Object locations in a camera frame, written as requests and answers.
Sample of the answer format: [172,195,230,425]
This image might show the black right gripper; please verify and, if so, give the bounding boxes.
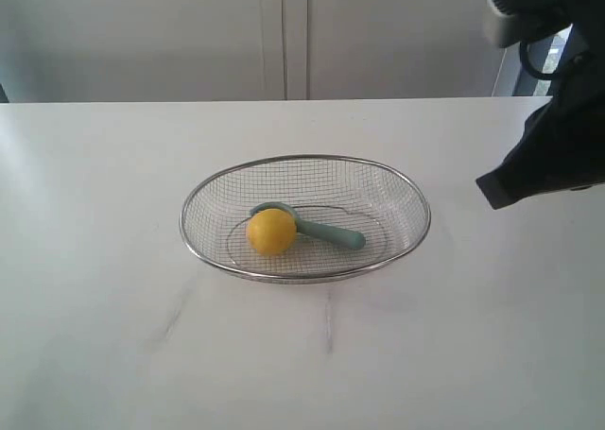
[475,53,604,210]

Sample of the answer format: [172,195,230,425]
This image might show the teal handled peeler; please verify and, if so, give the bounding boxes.
[250,202,366,249]

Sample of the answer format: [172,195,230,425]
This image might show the yellow lemon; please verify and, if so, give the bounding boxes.
[246,208,297,255]

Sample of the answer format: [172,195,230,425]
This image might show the white cabinet doors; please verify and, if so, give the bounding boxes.
[1,0,520,102]

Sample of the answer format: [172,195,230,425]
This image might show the steel wire mesh basket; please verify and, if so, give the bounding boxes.
[180,154,431,284]

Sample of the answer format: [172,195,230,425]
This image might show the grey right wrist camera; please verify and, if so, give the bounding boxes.
[483,0,604,51]

